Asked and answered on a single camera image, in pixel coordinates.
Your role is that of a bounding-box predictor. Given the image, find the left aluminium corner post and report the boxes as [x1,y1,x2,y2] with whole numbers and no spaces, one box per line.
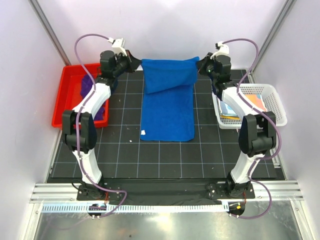
[28,0,71,66]

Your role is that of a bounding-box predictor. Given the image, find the aluminium corner post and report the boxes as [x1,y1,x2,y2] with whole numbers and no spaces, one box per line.
[250,0,297,75]
[28,0,71,66]

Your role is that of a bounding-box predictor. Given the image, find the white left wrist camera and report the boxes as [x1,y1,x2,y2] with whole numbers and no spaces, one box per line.
[107,37,127,56]

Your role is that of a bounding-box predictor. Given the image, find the red plastic bin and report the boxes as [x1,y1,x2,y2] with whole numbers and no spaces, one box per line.
[51,63,109,130]

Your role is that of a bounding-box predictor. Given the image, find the black grid cutting mat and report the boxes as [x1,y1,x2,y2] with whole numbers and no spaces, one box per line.
[47,69,279,179]

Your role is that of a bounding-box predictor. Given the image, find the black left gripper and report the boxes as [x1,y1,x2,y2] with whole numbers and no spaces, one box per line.
[112,50,142,78]

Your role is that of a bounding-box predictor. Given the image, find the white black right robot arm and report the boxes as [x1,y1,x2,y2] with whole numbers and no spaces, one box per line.
[196,52,277,198]

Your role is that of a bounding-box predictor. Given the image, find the aluminium front rail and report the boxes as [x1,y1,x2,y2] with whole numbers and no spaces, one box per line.
[29,180,304,213]

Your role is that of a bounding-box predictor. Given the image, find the right aluminium corner post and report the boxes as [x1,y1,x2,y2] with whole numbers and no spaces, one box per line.
[250,0,297,75]

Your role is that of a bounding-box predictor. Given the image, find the blue towel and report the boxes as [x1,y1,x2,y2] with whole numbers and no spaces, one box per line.
[140,57,199,142]

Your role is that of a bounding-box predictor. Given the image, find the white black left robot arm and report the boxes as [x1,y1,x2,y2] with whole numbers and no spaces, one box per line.
[62,49,141,200]

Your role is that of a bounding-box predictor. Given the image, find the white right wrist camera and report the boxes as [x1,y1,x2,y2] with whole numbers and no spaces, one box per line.
[213,41,230,56]

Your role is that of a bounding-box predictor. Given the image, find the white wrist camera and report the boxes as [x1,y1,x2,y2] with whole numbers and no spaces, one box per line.
[213,41,230,56]
[107,37,127,56]

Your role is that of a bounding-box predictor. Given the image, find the purple towel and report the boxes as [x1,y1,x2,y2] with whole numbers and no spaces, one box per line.
[80,74,106,121]

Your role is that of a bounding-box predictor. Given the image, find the pastel striped towel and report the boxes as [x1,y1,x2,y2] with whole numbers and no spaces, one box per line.
[217,94,268,120]

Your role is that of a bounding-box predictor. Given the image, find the white plastic mesh basket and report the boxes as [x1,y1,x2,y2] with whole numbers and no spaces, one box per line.
[212,83,288,129]

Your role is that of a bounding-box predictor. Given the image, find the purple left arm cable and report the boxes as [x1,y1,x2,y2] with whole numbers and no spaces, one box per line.
[74,33,128,218]

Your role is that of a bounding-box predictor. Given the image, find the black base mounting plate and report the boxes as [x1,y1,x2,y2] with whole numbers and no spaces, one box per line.
[76,178,255,205]

